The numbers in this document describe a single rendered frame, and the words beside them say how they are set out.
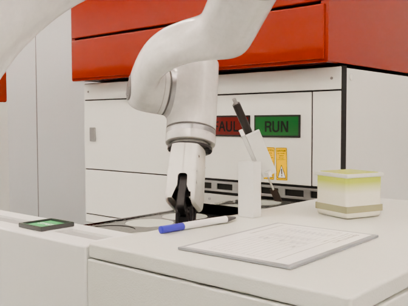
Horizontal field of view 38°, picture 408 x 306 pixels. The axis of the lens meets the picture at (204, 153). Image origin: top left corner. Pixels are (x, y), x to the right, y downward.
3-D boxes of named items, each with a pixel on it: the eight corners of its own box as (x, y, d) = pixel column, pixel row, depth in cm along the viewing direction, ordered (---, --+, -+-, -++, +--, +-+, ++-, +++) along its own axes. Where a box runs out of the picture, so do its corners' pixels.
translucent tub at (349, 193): (350, 209, 97) (350, 168, 96) (384, 216, 90) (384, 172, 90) (313, 213, 93) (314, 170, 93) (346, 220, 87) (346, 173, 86)
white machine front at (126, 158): (92, 220, 174) (90, 84, 172) (345, 263, 121) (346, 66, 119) (84, 221, 172) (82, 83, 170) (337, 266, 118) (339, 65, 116)
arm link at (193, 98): (169, 118, 95) (223, 127, 98) (175, 43, 98) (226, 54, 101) (155, 133, 102) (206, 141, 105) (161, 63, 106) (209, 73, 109)
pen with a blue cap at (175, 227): (232, 214, 86) (157, 225, 77) (237, 214, 86) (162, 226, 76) (232, 220, 86) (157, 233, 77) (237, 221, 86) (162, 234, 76)
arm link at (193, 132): (172, 139, 105) (170, 155, 104) (161, 122, 97) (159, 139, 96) (218, 139, 104) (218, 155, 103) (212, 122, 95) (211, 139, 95)
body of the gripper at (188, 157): (174, 151, 105) (170, 214, 102) (161, 132, 95) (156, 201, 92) (216, 151, 104) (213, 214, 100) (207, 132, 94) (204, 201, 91)
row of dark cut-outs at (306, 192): (177, 187, 148) (177, 177, 148) (335, 202, 119) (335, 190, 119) (175, 187, 147) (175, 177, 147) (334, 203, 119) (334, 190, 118)
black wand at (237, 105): (235, 101, 86) (240, 96, 86) (227, 101, 87) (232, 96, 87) (280, 203, 95) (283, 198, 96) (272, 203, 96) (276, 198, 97)
